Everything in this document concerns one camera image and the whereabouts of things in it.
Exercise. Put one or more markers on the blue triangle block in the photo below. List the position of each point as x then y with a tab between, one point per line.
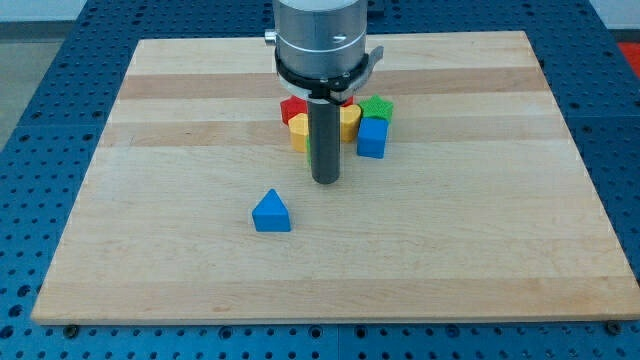
271	214

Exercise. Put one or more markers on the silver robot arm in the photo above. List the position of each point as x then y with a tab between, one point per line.
320	38

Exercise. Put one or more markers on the yellow rounded block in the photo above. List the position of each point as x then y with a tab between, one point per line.
298	130

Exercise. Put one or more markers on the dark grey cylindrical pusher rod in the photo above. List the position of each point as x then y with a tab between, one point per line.
324	142

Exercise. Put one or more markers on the blue cube block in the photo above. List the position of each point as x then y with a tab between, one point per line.
372	137

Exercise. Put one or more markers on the yellow heart block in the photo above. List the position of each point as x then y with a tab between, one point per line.
350	117

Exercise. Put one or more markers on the red block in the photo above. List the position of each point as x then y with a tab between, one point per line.
291	107

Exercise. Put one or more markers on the green star block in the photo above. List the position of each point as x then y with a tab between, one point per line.
377	107

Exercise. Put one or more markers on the wooden board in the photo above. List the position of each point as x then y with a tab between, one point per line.
481	210

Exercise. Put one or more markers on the black clamp bracket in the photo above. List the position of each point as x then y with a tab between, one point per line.
336	90

